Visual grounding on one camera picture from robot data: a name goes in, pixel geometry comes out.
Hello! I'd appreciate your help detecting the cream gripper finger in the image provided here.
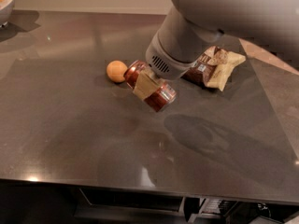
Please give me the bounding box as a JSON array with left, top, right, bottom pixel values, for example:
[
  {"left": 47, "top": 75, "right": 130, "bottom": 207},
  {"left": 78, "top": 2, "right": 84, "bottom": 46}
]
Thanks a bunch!
[{"left": 133, "top": 68, "right": 163, "bottom": 100}]

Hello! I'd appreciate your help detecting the red coke can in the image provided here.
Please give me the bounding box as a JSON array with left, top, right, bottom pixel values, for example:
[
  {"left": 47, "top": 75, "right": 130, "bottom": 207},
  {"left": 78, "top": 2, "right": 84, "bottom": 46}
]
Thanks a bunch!
[{"left": 124, "top": 61, "right": 177, "bottom": 112}]

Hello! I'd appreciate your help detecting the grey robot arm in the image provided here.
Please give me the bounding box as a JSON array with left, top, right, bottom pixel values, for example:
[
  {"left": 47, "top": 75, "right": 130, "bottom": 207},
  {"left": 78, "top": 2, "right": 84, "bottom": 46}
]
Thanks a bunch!
[{"left": 146, "top": 0, "right": 299, "bottom": 80}]

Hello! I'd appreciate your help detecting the orange fruit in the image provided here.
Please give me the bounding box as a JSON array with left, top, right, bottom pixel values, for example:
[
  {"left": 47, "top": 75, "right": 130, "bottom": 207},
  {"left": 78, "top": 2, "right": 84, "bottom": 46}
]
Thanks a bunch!
[{"left": 107, "top": 61, "right": 127, "bottom": 83}]

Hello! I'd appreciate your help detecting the brown and cream chip bag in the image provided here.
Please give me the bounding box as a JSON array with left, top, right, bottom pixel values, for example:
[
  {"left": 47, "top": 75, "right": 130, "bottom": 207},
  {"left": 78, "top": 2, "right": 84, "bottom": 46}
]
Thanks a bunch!
[{"left": 182, "top": 46, "right": 246, "bottom": 91}]

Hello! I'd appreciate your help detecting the dark drawer under counter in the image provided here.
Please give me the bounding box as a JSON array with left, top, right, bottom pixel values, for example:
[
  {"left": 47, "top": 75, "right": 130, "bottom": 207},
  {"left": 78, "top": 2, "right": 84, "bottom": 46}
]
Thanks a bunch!
[{"left": 72, "top": 188, "right": 184, "bottom": 222}]

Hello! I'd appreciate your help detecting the clutter under counter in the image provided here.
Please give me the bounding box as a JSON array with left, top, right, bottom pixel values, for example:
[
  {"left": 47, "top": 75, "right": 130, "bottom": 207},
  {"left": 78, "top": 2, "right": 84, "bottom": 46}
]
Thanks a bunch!
[{"left": 183, "top": 198, "right": 299, "bottom": 224}]

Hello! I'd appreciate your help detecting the metal bowl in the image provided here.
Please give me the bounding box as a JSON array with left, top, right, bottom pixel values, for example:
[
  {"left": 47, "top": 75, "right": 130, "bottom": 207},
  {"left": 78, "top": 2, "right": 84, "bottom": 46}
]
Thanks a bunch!
[{"left": 0, "top": 0, "right": 15, "bottom": 27}]

